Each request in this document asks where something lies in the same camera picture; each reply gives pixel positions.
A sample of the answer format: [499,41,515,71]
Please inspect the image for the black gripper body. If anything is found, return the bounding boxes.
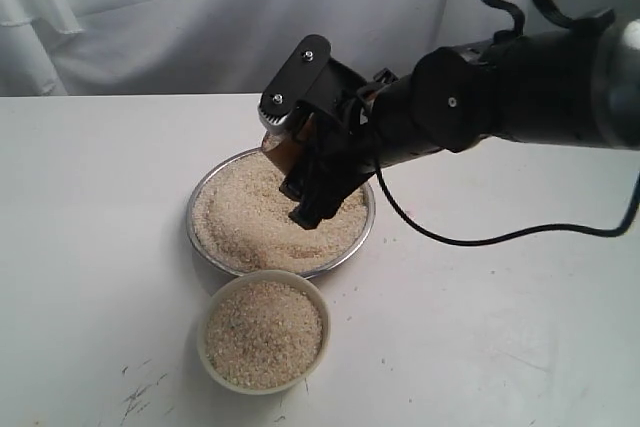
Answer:
[348,39,595,171]

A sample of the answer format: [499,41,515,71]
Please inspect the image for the brown wooden cup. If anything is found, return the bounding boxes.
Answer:
[259,113,314,174]

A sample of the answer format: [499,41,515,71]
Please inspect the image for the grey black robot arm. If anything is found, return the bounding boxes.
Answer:
[259,22,639,229]

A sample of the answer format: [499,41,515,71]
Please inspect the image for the beige grain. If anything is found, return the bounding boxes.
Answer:
[192,152,370,272]

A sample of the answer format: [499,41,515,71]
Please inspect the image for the white ceramic bowl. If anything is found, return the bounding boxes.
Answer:
[196,270,331,395]

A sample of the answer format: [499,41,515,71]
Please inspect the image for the rice in white bowl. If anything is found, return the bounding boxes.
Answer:
[204,280,324,391]

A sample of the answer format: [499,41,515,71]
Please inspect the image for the round steel tray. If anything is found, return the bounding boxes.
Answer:
[185,147,377,280]

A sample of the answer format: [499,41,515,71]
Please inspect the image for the white backdrop cloth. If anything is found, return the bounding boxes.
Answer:
[1,0,639,96]

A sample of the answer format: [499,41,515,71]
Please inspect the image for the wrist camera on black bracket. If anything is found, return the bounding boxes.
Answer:
[258,34,366,136]

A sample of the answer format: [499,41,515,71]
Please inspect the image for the black cable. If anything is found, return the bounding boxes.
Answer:
[369,0,640,248]

